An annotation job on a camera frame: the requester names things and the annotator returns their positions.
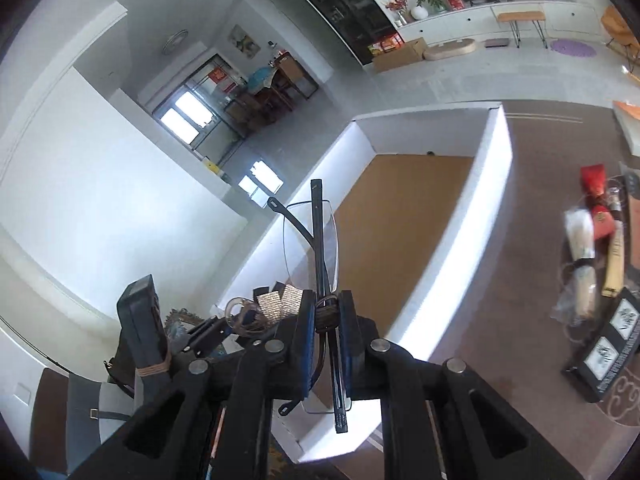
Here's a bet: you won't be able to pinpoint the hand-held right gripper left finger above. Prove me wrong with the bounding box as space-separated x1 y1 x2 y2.
67 290 317 480

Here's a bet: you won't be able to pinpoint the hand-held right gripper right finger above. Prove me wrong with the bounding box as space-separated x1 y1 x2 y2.
336 290 583 480

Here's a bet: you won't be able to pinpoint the rimless eyeglasses black temples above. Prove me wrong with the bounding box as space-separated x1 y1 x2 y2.
267 179 351 435

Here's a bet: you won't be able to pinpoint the white cardboard box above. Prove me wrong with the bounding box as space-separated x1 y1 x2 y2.
215 102 513 463

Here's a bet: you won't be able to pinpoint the beige roll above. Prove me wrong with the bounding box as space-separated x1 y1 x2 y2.
550 207 601 331

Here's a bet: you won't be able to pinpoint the gold glitter item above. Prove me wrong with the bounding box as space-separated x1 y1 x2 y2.
255 284 303 318

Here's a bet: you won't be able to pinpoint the clear glass ashtray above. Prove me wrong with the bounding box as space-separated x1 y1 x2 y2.
224 297 271 333

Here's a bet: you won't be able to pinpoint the black long case tan band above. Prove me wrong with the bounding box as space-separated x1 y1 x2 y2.
116 275 173 396

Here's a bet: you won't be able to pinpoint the brass and wood stick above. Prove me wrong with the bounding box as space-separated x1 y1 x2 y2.
600 187 627 298

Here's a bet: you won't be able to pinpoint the brown cardboard box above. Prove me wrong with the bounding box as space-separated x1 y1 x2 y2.
372 37 428 73

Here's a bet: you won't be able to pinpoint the red packet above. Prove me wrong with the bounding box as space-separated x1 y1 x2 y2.
580 164 617 241

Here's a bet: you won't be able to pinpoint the red and yellow boxes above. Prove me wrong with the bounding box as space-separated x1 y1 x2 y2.
367 32 405 58

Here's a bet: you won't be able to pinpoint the beige oval cushion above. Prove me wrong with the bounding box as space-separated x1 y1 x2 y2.
424 39 478 61

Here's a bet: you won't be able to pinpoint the round ceiling lamp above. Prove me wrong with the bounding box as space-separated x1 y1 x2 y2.
161 30 190 55

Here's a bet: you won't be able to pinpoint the black glass cabinet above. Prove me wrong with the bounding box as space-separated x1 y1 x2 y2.
265 0 401 66

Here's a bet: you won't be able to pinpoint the wooden bench metal legs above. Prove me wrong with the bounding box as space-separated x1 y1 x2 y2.
496 10 548 50

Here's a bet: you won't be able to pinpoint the purple round mat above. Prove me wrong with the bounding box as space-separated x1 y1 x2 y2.
550 37 597 57

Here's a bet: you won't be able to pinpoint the white television console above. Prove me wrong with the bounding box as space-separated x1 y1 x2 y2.
395 0 608 46

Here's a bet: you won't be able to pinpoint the orange lounge chair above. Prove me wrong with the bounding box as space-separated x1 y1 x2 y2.
600 5 640 68

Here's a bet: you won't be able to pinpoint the ornate picture frame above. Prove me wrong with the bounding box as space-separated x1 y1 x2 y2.
162 308 201 356

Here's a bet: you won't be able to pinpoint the grey bag with strap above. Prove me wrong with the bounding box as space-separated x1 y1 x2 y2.
37 357 138 476

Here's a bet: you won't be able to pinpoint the wall painting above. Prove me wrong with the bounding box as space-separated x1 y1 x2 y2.
227 24 261 56

